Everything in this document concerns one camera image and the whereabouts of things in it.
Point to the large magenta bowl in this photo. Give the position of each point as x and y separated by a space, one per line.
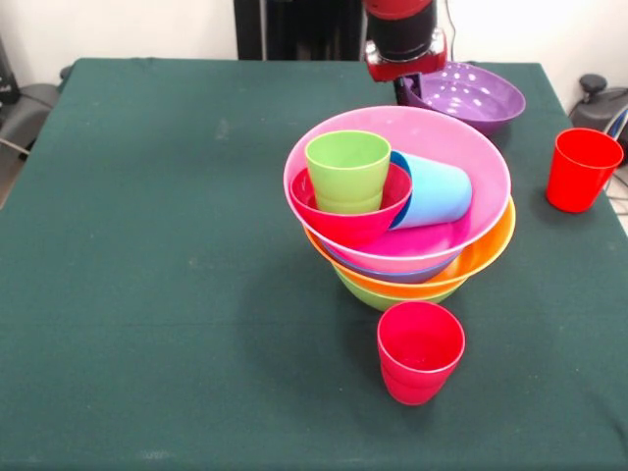
441 132

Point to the blue cup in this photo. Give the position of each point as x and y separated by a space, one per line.
436 191

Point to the green cup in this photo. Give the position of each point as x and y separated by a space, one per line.
348 186

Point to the dark green tablecloth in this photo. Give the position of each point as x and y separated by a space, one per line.
147 392

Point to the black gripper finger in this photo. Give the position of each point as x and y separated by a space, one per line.
401 93
416 84

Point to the crimson pink cup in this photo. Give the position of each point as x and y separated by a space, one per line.
417 373

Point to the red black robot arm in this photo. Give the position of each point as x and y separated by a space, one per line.
400 29

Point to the green bowl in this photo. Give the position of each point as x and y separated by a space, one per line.
382 299

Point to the red cup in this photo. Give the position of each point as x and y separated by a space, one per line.
579 176

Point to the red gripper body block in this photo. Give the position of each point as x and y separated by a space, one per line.
407 69

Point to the small crimson pink bowl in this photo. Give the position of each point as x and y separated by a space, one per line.
353 228

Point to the large orange bowl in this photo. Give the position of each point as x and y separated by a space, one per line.
490 245

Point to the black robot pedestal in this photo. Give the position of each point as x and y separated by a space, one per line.
294 29

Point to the blue bowl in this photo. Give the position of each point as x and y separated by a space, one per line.
392 276

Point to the purple bowl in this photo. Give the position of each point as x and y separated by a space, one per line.
476 98

